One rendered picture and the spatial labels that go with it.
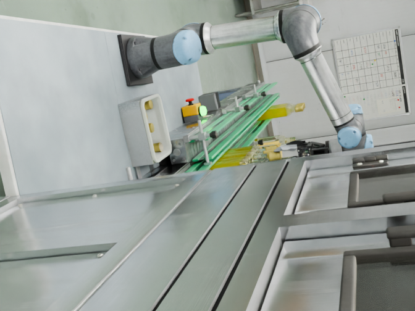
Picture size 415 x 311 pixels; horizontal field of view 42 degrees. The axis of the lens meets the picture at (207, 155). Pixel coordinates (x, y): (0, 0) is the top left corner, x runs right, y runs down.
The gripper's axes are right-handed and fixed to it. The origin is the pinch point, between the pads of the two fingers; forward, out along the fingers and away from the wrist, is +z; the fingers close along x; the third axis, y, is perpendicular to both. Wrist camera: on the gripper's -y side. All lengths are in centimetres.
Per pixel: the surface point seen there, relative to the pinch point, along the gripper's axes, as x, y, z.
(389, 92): 55, -580, -59
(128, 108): -31, 38, 40
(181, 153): -9.7, 18.4, 32.2
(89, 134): -27, 60, 44
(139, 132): -22, 38, 38
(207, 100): -21, -49, 39
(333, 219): -20, 138, -31
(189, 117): -17.8, -22.0, 40.0
